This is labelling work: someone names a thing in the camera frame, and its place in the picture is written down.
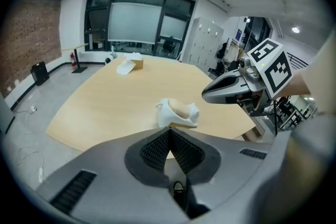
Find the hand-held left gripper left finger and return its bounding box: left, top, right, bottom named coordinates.
left=36, top=126, right=190, bottom=224

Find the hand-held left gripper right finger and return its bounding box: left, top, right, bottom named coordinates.
left=170, top=127, right=274, bottom=224

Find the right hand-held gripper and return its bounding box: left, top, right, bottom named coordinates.
left=201, top=38, right=293, bottom=118

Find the white plastic holder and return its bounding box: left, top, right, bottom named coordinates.
left=155, top=97, right=201, bottom=130

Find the person's right forearm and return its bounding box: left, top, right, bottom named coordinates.
left=272, top=31, right=336, bottom=116

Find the clothes rack with coats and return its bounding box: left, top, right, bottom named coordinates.
left=216, top=38, right=248, bottom=72

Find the white locker cabinet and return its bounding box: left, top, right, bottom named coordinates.
left=187, top=16, right=225, bottom=68

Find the black framed glass doorway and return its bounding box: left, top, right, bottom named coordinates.
left=243, top=16, right=271, bottom=43

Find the black railing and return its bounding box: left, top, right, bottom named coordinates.
left=285, top=51, right=311, bottom=71

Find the cardboard box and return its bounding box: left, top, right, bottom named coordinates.
left=130, top=58, right=144, bottom=70

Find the white round appliance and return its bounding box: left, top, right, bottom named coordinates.
left=104, top=46, right=118, bottom=66

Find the black floor box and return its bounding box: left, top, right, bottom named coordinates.
left=30, top=61, right=50, bottom=87

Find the small wooden side table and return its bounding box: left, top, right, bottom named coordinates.
left=61, top=42, right=90, bottom=74

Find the black framed window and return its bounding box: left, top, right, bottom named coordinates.
left=84, top=0, right=196, bottom=59

